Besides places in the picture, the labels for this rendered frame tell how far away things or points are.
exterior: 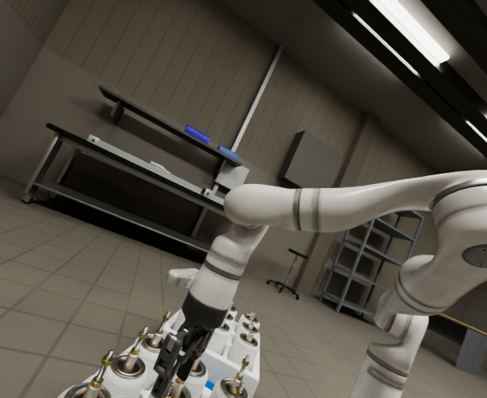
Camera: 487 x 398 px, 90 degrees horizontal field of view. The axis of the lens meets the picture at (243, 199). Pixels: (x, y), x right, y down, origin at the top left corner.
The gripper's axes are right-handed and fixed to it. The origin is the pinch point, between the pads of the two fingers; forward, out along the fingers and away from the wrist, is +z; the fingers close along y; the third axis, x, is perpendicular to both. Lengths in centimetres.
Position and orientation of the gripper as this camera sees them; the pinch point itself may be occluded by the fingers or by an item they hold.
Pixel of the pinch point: (173, 379)
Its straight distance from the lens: 51.6
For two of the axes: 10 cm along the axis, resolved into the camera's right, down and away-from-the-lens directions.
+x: -8.6, -3.5, 3.9
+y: 3.1, 2.5, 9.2
